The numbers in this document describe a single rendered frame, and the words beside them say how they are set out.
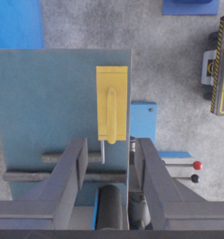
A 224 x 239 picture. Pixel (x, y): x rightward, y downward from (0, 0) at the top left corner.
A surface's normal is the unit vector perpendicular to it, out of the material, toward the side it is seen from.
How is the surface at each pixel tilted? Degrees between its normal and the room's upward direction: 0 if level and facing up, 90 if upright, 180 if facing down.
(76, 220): 90
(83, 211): 90
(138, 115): 0
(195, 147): 0
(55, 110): 0
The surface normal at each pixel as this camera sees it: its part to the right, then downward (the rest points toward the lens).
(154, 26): 0.00, 0.29
